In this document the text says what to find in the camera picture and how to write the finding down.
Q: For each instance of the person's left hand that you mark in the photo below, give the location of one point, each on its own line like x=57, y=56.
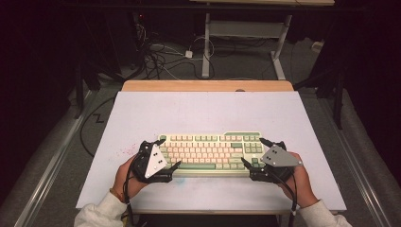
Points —
x=124, y=178

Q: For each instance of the black metal stand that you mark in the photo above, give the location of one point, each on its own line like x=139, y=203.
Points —
x=79, y=94

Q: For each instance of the white metal desk frame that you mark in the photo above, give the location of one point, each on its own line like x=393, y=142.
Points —
x=246, y=29

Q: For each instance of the person's right hand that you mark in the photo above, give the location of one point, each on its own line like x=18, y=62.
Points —
x=301, y=186

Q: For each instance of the small beige box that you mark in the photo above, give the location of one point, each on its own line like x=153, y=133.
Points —
x=317, y=46

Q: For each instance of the metal floor rail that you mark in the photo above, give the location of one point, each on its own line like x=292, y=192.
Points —
x=356, y=164
x=53, y=164

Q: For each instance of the white power adapter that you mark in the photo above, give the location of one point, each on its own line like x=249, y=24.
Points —
x=188, y=54

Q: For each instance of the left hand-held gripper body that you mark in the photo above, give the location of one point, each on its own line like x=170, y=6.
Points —
x=154, y=160

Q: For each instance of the cream and green keyboard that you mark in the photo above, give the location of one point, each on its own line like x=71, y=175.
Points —
x=205, y=151

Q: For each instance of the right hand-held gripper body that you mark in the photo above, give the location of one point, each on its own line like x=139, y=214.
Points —
x=279, y=157

